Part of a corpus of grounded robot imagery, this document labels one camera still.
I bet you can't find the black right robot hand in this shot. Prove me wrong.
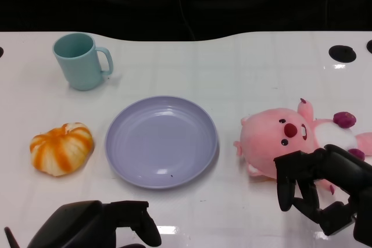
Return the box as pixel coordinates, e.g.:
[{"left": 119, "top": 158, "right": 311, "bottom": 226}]
[{"left": 274, "top": 144, "right": 372, "bottom": 243}]

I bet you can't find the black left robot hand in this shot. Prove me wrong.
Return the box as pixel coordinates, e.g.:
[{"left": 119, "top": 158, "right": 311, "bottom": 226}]
[{"left": 27, "top": 200, "right": 162, "bottom": 248}]

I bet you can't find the pink plush beaver doll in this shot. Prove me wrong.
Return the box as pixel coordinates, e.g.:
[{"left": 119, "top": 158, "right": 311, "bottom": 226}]
[{"left": 234, "top": 98, "right": 372, "bottom": 196}]

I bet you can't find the lavender round plate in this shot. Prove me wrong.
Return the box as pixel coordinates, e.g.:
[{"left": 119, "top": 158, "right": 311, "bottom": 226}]
[{"left": 104, "top": 95, "right": 219, "bottom": 190}]

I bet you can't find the thin dark rod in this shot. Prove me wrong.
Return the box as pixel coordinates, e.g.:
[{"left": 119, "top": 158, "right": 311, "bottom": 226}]
[{"left": 3, "top": 226, "right": 20, "bottom": 248}]

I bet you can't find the orange white striped pumpkin toy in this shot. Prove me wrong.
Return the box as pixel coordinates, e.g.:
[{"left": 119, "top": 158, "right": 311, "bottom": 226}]
[{"left": 29, "top": 122, "right": 94, "bottom": 178}]

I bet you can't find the light teal plastic mug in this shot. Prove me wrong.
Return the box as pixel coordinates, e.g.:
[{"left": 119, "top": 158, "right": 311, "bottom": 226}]
[{"left": 52, "top": 33, "right": 114, "bottom": 91}]

